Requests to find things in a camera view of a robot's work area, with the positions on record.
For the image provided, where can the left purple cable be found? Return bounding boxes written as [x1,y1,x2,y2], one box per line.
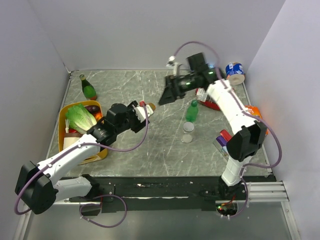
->
[14,106,150,216]

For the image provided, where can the green plastic bottle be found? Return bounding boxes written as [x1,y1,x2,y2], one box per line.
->
[185,100,199,123]

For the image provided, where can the yellow plastic basket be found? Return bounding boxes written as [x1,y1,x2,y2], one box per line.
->
[58,100,108,166]

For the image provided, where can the dark green glass bottle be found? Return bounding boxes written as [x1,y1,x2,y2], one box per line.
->
[79,74,98,101]

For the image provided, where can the purple chocolate bar box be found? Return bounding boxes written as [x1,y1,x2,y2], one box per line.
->
[213,133,229,159]

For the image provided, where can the green lettuce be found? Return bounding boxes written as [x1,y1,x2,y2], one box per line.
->
[65,103,97,134]

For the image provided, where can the purple eggplant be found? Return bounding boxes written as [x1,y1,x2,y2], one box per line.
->
[85,105,100,114]

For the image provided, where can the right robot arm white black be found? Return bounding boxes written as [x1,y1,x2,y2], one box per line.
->
[158,52,267,200]

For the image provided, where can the orange razor package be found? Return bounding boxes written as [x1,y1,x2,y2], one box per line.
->
[245,105,263,122]

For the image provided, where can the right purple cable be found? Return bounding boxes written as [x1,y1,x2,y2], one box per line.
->
[173,41,283,169]

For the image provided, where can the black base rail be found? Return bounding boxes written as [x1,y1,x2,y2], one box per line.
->
[69,176,246,213]

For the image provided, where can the clear plastic lid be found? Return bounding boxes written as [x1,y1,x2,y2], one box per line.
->
[181,134,193,143]

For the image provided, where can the red flat box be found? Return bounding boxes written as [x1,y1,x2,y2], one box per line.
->
[220,129,232,142]

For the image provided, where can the toilet paper roll blue wrap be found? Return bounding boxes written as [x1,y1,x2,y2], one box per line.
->
[225,62,245,86]

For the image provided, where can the red snack bag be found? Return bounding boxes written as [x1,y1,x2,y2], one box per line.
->
[195,88,220,111]

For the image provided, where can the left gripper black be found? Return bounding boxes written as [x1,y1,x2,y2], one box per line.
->
[115,101,150,134]

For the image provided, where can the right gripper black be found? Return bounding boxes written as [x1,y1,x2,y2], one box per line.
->
[158,73,199,106]

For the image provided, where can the aluminium frame rail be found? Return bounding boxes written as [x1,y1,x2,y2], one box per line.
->
[214,182,290,203]

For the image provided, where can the purple cable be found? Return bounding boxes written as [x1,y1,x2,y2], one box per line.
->
[173,41,283,169]
[14,106,150,216]

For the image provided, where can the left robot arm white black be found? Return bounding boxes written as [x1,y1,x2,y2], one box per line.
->
[15,101,156,215]

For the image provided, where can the orange juice bottle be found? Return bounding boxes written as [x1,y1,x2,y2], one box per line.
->
[146,103,156,117]

